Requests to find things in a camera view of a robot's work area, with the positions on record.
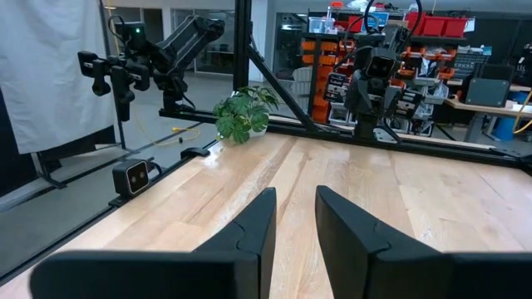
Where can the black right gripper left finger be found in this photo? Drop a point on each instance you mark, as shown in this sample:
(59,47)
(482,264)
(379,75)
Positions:
(232,266)

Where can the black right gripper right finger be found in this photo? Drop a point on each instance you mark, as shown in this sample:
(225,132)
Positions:
(365,266)

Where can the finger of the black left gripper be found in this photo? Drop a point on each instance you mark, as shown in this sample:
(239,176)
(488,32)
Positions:
(356,97)
(392,101)

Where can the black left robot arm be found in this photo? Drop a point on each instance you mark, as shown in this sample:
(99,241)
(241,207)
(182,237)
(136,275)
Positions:
(367,124)

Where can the rack with orange bins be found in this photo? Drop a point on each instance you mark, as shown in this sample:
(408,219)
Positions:
(322,99)

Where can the clear plastic box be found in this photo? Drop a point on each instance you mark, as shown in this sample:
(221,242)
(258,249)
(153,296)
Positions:
(318,25)

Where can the red storage bin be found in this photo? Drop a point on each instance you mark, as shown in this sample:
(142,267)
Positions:
(415,23)
(457,27)
(434,25)

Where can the wooden workbench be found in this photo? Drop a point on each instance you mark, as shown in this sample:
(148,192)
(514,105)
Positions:
(478,109)

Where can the dark parts drawer cabinet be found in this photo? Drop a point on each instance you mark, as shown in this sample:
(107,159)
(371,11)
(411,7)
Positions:
(469,62)

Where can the grey equipment case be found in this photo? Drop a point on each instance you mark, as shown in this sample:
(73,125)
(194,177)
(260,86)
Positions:
(488,91)

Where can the green artificial plant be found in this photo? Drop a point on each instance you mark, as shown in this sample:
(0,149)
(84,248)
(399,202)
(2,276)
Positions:
(243,114)

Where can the blue barrel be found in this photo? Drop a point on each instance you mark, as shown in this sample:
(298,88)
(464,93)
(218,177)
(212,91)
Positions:
(505,128)

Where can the white hanging curtain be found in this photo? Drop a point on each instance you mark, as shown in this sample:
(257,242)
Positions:
(50,74)

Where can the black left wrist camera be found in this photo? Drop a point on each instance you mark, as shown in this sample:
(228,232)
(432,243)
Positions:
(380,66)

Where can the black table edge bracket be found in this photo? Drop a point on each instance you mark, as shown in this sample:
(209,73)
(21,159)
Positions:
(195,152)

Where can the black table-level camera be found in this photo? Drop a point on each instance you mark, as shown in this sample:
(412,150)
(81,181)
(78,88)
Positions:
(131,177)

